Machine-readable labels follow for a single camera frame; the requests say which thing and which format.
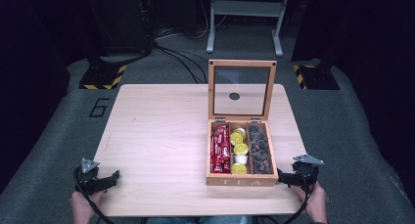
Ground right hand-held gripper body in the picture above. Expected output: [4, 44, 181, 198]
[292, 154, 325, 189]

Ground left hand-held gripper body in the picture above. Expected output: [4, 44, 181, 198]
[73, 157, 105, 194]

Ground wooden tea box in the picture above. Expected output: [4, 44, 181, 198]
[206, 59, 279, 187]

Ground person's left hand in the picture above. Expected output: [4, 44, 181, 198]
[69, 190, 106, 224]

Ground person's right hand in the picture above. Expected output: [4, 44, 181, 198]
[291, 181, 328, 224]

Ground pile of dark tea bags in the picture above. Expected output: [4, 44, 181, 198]
[248, 124, 272, 175]

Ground bundle of red stick packets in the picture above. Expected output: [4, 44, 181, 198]
[209, 124, 232, 174]

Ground black stand base hazard tape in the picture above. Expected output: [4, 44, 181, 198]
[292, 59, 341, 91]
[78, 56, 127, 91]

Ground white metal stand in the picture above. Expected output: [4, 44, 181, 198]
[206, 0, 292, 58]

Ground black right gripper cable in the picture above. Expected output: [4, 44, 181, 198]
[283, 181, 316, 224]

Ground black floor cables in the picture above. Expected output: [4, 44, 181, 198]
[153, 42, 208, 85]

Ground white cable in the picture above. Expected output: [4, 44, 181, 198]
[155, 0, 229, 41]

